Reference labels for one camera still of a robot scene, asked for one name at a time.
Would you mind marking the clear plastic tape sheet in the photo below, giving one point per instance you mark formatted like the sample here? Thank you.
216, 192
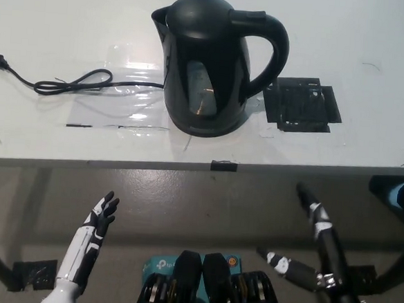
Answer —
137, 81

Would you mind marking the short black tape piece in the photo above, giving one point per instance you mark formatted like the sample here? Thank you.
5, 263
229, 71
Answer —
223, 165

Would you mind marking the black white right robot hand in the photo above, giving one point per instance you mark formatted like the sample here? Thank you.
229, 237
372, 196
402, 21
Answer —
333, 257

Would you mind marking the black floor tape patch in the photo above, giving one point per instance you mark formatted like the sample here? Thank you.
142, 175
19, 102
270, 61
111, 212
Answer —
35, 275
364, 277

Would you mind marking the thin black tape strip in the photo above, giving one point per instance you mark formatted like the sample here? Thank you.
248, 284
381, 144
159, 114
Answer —
79, 125

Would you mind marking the black electric kettle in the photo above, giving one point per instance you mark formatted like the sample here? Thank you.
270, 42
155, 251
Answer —
202, 47

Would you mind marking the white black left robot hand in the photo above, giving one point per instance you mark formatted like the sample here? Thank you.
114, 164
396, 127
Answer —
82, 243

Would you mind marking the black tape square patch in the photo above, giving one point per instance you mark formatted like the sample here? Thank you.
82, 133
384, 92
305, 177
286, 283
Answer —
302, 106

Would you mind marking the black and blue object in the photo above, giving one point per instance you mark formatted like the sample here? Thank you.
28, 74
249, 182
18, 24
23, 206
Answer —
398, 193

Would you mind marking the teal router box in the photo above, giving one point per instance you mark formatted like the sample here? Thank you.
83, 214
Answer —
159, 264

